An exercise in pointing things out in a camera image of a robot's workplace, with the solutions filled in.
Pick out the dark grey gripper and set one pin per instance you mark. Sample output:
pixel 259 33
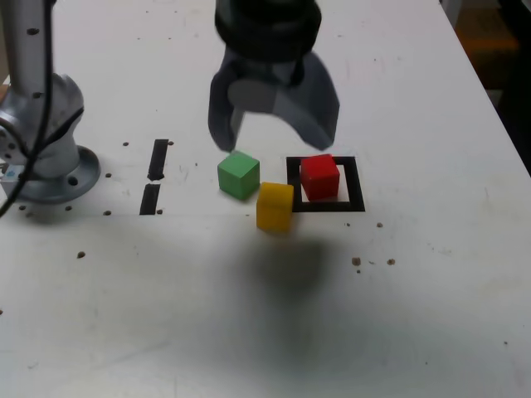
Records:
pixel 261 70

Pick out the green cube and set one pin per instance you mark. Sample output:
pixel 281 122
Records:
pixel 238 178

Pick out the red cube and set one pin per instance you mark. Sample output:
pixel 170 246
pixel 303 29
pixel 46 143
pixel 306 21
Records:
pixel 317 178

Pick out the yellow cube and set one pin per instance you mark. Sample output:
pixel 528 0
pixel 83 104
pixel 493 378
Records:
pixel 274 211

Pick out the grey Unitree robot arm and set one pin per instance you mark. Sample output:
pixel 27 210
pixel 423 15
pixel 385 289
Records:
pixel 58 124

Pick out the black tape square outline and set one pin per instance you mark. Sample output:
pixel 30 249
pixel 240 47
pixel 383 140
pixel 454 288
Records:
pixel 357 186

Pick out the black tape strip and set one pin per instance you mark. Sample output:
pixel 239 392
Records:
pixel 149 201

